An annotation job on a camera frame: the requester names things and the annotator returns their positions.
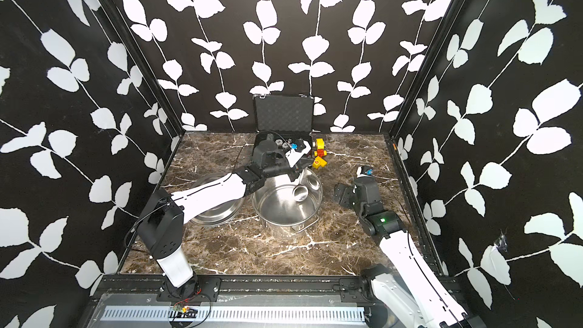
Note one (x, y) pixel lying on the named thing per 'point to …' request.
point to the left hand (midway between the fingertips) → (313, 157)
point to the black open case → (288, 120)
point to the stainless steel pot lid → (221, 213)
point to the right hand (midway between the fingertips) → (344, 184)
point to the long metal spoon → (300, 191)
